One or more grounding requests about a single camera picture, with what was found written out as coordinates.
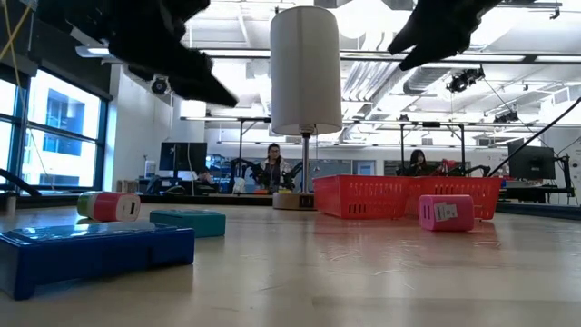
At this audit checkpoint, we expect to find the white shade wooden base lamp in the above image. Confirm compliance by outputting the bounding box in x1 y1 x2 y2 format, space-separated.
270 5 344 211

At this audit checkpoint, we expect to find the red plastic basket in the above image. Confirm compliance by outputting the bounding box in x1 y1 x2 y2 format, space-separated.
311 174 412 221
406 175 504 221

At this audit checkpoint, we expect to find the black aluminium table frame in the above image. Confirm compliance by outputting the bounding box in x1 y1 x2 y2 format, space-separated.
0 190 581 223

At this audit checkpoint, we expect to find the pink cube charger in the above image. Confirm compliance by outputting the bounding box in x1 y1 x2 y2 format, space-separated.
418 194 476 233

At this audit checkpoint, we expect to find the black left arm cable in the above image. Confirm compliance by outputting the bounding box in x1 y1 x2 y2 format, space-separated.
0 167 43 197

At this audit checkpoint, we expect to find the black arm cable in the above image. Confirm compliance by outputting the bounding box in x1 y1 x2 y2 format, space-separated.
487 96 581 179
0 167 43 197

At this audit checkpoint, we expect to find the large dark framed window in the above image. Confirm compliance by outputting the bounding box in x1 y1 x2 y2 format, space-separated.
0 67 110 192

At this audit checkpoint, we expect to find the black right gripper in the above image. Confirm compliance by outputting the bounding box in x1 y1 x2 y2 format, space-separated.
388 0 500 71

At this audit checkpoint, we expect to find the red black background robot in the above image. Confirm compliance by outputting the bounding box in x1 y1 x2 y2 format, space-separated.
433 158 494 178

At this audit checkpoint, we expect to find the dark blue plastic box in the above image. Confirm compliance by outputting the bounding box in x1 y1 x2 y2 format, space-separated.
0 221 197 302

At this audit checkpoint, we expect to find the person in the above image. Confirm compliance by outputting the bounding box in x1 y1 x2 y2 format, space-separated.
407 148 432 177
261 143 294 193

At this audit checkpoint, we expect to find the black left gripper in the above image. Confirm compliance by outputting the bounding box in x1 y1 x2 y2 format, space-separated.
108 0 240 107

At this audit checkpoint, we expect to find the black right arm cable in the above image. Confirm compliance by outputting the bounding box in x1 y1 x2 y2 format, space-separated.
487 96 581 179

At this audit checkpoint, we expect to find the black computer monitor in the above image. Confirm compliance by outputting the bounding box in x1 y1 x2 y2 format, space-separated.
507 138 557 181
158 141 209 173

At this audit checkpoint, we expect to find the teal plastic box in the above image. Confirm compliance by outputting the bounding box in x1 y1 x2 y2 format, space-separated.
149 209 227 240

